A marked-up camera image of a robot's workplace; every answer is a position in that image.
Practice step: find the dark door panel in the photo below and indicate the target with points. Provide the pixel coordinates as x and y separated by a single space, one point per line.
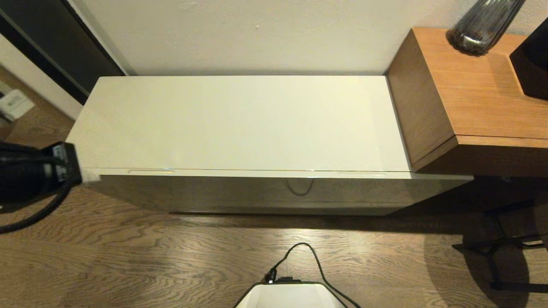
51 38

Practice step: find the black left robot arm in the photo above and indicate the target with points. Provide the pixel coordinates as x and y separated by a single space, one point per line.
21 175

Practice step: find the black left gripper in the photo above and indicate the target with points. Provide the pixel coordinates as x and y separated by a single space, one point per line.
64 164

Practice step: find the grey ribbed glass vase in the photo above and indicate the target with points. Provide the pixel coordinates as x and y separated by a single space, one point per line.
483 25

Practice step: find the white glossy drawer cabinet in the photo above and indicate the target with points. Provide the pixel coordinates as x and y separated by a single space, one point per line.
235 124

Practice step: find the brown wooden side cabinet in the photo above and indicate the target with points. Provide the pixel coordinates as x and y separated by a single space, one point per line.
471 94

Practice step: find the black box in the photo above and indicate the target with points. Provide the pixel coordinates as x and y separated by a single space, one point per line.
535 64

